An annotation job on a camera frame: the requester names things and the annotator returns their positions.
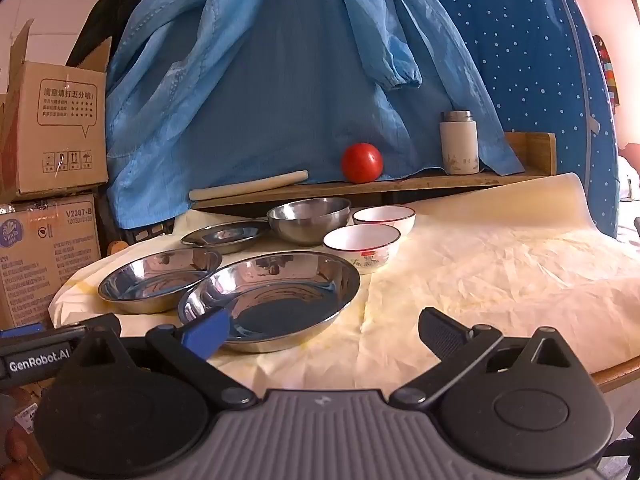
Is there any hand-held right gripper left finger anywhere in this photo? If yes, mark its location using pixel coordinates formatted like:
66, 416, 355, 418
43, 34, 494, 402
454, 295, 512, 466
75, 306, 258, 409

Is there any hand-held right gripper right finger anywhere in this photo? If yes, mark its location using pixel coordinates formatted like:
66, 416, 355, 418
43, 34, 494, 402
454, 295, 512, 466
389, 306, 576, 409

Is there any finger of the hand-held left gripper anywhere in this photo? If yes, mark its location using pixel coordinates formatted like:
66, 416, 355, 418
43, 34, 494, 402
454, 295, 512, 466
0, 312, 122, 345

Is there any medium steel plate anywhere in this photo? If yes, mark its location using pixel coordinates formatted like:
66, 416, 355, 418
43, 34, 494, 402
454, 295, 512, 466
97, 247, 223, 315

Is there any large steel plate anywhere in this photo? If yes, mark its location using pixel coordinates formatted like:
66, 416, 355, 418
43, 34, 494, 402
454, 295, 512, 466
177, 251, 362, 354

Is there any small steel plate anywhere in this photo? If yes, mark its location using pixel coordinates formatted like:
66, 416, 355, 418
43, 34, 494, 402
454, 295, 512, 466
180, 220, 273, 255

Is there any white bowl with red label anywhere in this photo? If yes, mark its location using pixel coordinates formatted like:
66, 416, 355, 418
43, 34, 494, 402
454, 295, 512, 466
322, 222, 402, 275

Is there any white bowl with red rim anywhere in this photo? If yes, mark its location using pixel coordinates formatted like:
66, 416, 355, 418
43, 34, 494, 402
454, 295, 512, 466
352, 205, 417, 237

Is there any steel bowl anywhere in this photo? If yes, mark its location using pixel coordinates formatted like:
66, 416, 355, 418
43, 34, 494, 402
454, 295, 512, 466
266, 197, 352, 247

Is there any printed cardboard box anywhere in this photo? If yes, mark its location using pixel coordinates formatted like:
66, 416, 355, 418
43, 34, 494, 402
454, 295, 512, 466
0, 194, 103, 331

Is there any cream table cover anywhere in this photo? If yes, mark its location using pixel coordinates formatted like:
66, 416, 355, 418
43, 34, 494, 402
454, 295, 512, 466
47, 172, 640, 396

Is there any black crate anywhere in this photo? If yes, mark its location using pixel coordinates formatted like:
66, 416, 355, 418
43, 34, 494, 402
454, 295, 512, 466
117, 217, 176, 246

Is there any cream rolling pin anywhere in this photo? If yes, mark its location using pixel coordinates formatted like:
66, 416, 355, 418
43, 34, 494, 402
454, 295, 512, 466
188, 170, 309, 202

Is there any wooden shelf board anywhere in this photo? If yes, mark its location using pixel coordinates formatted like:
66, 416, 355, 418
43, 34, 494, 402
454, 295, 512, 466
190, 131, 557, 211

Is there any wooden table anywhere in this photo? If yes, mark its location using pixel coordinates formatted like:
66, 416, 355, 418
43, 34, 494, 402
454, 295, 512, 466
590, 355, 640, 393

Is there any white thermos flask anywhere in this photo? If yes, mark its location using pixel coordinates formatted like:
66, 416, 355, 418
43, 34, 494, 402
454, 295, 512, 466
439, 110, 480, 176

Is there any red tomato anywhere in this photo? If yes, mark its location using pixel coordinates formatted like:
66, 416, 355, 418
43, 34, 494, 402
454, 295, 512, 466
341, 142, 385, 184

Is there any open cardboard box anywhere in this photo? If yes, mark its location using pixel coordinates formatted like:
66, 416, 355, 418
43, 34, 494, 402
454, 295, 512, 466
0, 19, 113, 204

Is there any light blue shirt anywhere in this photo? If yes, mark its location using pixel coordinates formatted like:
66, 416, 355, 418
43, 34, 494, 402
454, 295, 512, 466
105, 0, 526, 231

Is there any blue dotted cloth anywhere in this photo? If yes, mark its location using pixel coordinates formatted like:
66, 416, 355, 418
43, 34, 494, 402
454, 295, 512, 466
410, 0, 621, 238

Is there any colourful striped hanging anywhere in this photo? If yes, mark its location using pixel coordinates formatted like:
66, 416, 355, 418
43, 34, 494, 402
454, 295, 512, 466
592, 35, 621, 108

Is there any black cloth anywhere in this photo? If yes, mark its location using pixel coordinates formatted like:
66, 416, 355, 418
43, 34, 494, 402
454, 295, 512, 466
65, 0, 166, 68

